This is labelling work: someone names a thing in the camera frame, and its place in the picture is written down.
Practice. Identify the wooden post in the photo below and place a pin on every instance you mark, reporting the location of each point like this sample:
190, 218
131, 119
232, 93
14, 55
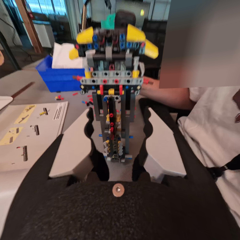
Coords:
30, 28

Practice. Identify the lego car chassis model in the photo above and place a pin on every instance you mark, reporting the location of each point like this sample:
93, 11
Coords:
112, 75

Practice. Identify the black mesh office chair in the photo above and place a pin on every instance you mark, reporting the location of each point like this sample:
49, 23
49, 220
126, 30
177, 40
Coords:
155, 46

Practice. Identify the person's white shirt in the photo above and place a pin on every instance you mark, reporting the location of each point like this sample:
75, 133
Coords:
215, 131

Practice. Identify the black and wooden stick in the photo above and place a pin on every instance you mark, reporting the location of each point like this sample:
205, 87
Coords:
84, 16

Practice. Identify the person's right forearm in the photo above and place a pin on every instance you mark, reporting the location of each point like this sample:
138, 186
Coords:
168, 97

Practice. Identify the scatter of small lego pins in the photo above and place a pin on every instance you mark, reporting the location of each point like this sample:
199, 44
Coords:
88, 102

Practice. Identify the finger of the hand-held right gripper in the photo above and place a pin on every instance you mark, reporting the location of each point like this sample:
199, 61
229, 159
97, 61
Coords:
141, 68

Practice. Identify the instruction card on stand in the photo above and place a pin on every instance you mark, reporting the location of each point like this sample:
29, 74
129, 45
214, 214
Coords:
5, 102

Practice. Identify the white paper sheets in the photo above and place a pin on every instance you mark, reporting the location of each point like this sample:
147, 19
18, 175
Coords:
63, 56

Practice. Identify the lego instruction booklet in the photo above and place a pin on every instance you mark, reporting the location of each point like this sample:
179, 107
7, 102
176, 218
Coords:
37, 131

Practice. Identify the blue plastic bin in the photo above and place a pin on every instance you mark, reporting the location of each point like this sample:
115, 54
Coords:
61, 78

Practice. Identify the red fire extinguisher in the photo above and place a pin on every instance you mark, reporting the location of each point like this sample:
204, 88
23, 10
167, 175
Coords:
31, 15

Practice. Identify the teal tote bag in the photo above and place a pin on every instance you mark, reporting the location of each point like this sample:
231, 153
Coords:
108, 21

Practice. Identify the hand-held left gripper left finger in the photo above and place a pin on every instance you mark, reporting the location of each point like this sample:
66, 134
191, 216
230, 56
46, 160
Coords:
71, 150

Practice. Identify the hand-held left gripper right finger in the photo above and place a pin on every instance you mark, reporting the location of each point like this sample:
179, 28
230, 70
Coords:
165, 150

